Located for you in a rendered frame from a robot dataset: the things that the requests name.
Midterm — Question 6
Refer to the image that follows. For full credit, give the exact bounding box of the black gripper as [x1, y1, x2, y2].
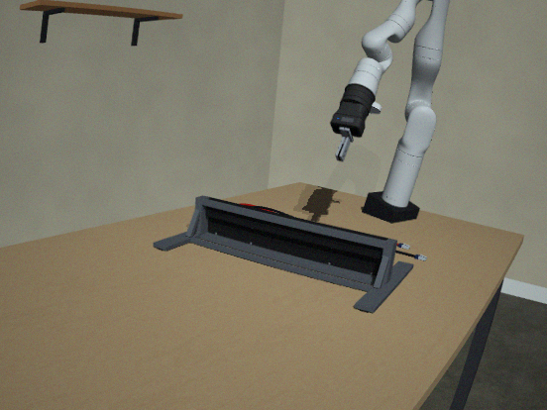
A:
[330, 71, 382, 161]

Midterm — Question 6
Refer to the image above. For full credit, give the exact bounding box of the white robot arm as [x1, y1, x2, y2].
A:
[353, 0, 450, 207]

